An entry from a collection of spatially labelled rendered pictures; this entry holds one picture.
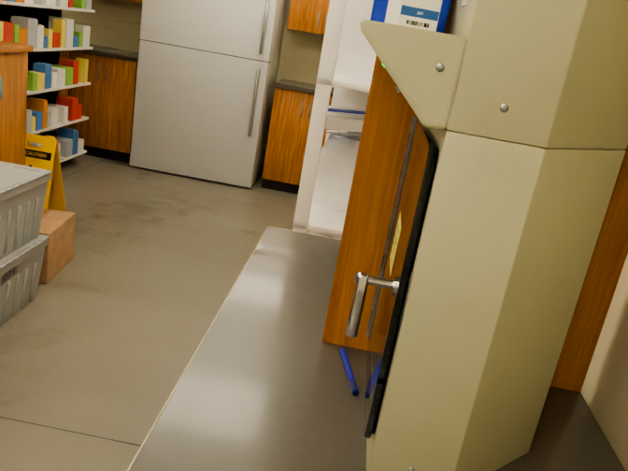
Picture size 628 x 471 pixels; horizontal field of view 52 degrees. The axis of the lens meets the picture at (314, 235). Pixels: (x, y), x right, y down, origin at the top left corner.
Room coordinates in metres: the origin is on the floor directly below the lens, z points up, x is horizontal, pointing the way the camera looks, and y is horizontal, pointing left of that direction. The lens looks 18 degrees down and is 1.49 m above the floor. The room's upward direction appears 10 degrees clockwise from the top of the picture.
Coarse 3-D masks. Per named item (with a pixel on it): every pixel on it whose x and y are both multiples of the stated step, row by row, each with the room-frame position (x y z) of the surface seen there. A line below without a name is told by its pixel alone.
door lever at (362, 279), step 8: (360, 272) 0.77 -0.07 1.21; (360, 280) 0.76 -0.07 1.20; (368, 280) 0.76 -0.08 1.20; (376, 280) 0.76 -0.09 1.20; (384, 280) 0.76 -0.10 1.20; (392, 280) 0.77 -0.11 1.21; (360, 288) 0.76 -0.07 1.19; (392, 288) 0.75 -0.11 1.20; (352, 296) 0.77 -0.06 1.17; (360, 296) 0.76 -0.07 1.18; (352, 304) 0.76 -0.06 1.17; (360, 304) 0.76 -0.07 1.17; (352, 312) 0.76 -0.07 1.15; (360, 312) 0.76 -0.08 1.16; (352, 320) 0.76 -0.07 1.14; (360, 320) 0.76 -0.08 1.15; (352, 328) 0.76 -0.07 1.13; (352, 336) 0.76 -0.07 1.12
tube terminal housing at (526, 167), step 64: (512, 0) 0.71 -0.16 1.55; (576, 0) 0.71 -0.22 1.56; (512, 64) 0.71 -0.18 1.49; (576, 64) 0.72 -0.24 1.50; (448, 128) 0.71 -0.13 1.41; (512, 128) 0.71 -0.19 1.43; (576, 128) 0.74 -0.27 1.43; (448, 192) 0.71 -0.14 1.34; (512, 192) 0.71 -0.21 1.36; (576, 192) 0.78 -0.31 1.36; (448, 256) 0.71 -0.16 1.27; (512, 256) 0.71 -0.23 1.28; (576, 256) 0.81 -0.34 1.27; (448, 320) 0.71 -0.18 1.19; (512, 320) 0.73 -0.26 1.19; (448, 384) 0.71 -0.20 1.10; (512, 384) 0.77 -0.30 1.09; (384, 448) 0.71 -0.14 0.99; (448, 448) 0.71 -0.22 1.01; (512, 448) 0.80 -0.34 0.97
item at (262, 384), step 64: (256, 256) 1.47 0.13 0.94; (320, 256) 1.56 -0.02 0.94; (256, 320) 1.13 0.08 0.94; (320, 320) 1.18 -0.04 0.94; (192, 384) 0.87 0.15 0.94; (256, 384) 0.90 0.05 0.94; (320, 384) 0.93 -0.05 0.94; (192, 448) 0.72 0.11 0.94; (256, 448) 0.74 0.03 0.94; (320, 448) 0.77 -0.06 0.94; (576, 448) 0.88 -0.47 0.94
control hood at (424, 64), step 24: (360, 24) 0.72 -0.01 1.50; (384, 24) 0.72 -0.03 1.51; (384, 48) 0.72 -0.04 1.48; (408, 48) 0.72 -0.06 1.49; (432, 48) 0.71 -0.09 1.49; (456, 48) 0.71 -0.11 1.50; (408, 72) 0.72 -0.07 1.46; (432, 72) 0.71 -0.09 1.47; (456, 72) 0.71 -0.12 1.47; (408, 96) 0.72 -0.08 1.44; (432, 96) 0.71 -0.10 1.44; (432, 120) 0.71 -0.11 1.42
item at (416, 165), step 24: (432, 144) 0.74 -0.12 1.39; (408, 168) 0.94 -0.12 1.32; (408, 192) 0.86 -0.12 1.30; (408, 216) 0.78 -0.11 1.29; (408, 240) 0.72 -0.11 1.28; (384, 264) 1.01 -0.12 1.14; (408, 264) 0.72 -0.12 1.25; (384, 288) 0.91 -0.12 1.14; (384, 312) 0.82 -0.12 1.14; (384, 336) 0.75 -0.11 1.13; (384, 360) 0.72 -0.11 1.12
